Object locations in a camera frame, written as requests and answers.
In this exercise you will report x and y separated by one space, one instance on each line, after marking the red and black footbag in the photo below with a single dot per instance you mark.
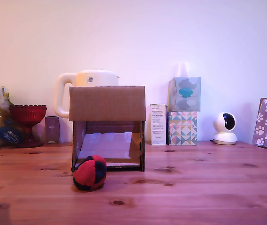
88 173

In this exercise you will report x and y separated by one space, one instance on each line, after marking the cardboard dice tower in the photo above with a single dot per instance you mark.
107 105

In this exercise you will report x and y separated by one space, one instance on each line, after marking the white box with printed text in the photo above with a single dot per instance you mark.
158 124

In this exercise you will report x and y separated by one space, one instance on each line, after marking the geometric pattern pastel box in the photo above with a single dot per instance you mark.
182 127

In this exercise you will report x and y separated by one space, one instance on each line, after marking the cream electric kettle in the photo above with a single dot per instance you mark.
93 78

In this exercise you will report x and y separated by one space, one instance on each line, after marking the grey tissue box with clouds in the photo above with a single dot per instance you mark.
185 95

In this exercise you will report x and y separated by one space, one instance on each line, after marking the small dark grey box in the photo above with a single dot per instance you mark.
52 130

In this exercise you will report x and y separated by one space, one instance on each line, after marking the red glass footed bowl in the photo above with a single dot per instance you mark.
27 117

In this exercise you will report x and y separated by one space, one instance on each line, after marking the small white round camera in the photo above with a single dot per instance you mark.
224 127

